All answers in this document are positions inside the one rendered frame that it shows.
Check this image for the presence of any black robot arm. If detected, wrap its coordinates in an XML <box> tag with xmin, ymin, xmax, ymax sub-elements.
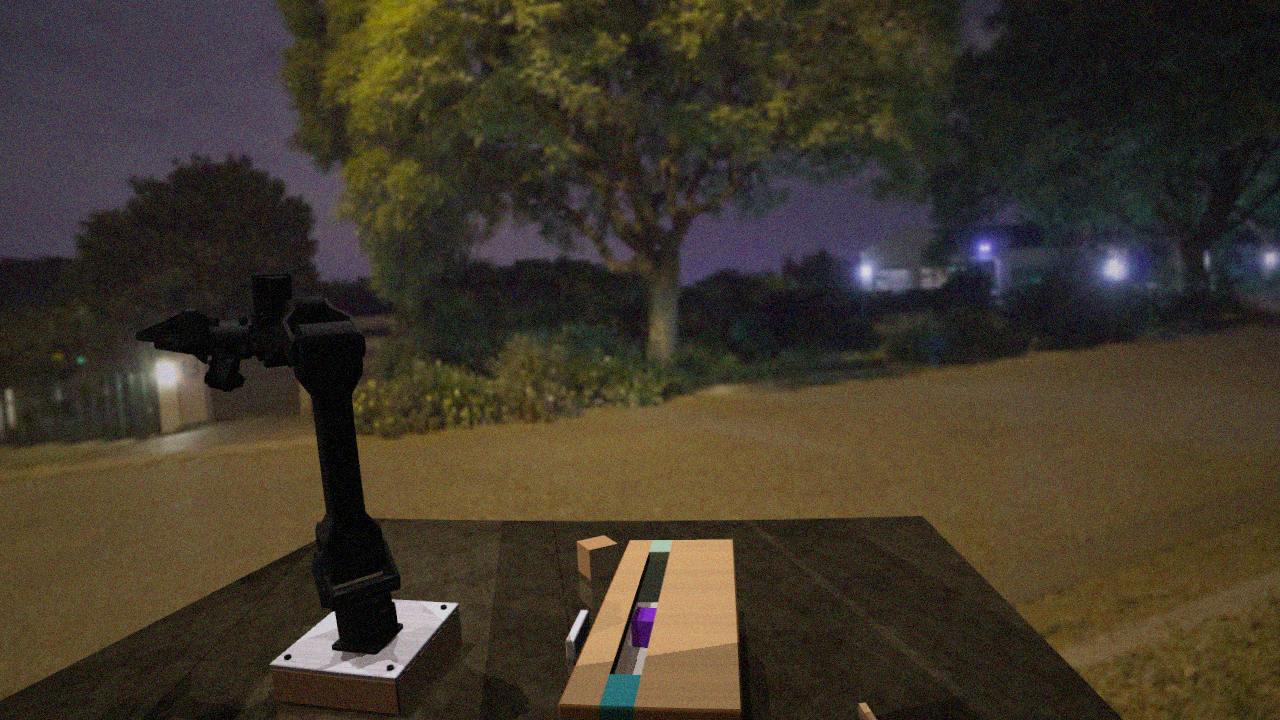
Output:
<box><xmin>204</xmin><ymin>272</ymin><xmax>403</xmax><ymax>655</ymax></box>

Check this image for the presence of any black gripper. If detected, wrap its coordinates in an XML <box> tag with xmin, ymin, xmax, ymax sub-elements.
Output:
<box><xmin>136</xmin><ymin>307</ymin><xmax>256</xmax><ymax>365</ymax></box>

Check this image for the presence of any purple block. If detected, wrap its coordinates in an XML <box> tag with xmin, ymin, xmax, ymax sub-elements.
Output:
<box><xmin>631</xmin><ymin>607</ymin><xmax>657</xmax><ymax>648</ymax></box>

